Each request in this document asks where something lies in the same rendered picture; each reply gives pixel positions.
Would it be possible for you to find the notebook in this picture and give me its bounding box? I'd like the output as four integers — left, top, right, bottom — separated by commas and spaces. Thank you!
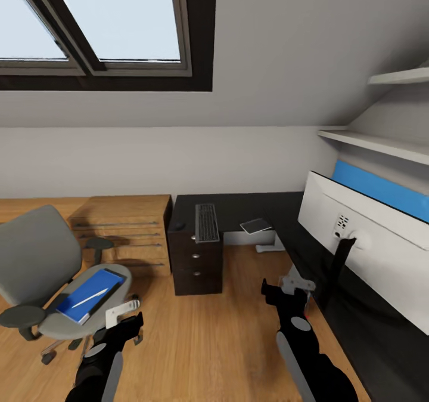
240, 219, 272, 234

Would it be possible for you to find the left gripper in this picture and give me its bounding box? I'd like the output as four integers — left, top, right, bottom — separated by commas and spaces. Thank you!
94, 312, 144, 344

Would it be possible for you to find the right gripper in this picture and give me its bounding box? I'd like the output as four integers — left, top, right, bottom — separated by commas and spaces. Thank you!
262, 279, 307, 312

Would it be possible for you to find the monitor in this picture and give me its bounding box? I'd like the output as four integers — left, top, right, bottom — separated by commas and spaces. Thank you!
297, 171, 429, 336

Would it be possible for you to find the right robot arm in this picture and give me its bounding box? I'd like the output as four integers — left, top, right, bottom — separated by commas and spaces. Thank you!
262, 276, 358, 402

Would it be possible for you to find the folder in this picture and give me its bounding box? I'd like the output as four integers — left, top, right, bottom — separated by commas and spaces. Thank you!
55, 269, 123, 325

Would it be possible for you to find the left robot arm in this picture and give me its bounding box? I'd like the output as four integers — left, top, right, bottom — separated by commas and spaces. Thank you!
65, 299, 144, 402

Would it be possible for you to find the keyboard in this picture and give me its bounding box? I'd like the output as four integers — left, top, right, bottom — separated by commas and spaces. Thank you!
195, 204, 220, 243

